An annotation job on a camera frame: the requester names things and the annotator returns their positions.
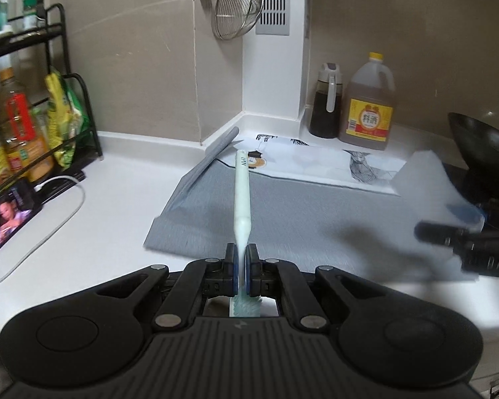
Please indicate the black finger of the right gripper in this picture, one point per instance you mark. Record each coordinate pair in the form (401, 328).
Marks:
(439, 234)

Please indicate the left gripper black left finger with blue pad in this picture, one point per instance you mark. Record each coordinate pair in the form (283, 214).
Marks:
(184, 294)

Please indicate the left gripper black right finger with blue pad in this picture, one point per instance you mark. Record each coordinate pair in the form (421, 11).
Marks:
(283, 282)

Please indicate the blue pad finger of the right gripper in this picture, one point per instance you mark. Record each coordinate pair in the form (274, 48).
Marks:
(466, 212)

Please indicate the mint green toothbrush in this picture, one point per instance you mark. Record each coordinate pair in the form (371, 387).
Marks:
(242, 304)

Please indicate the white paper tissue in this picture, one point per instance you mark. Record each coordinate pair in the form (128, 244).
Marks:
(424, 185)

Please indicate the grey fabric mat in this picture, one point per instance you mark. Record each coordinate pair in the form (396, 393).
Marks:
(366, 233)

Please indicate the black wok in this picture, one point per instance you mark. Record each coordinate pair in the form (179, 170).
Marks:
(478, 144)

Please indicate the white printed paper sheet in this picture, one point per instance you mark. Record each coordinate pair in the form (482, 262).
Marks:
(294, 159)

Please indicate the dark soy sauce dispenser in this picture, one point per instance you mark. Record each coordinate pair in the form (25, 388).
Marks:
(326, 111)

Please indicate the green yellow snack bag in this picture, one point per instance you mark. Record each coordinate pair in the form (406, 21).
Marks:
(65, 118)

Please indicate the smartphone showing video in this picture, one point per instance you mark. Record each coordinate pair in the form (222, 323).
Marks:
(18, 205)

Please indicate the steel mesh strainer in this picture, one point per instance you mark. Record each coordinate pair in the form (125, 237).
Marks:
(234, 18)

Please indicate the grey wall vent grille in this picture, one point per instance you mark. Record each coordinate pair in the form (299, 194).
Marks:
(274, 18)

